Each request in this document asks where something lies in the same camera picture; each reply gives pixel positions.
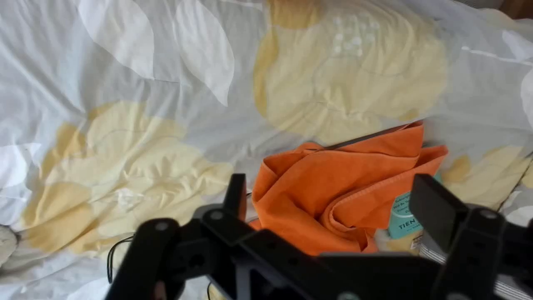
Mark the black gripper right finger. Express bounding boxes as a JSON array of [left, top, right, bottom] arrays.
[[410, 174, 505, 252]]

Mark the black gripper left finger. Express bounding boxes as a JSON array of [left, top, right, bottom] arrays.
[[202, 174, 248, 241]]

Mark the teal book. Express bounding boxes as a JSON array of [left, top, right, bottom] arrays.
[[387, 194, 421, 241]]

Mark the orange cloth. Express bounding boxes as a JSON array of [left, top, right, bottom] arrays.
[[252, 122, 448, 256]]

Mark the white yellow floral duvet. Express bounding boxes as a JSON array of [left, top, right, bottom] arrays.
[[0, 0, 531, 300]]

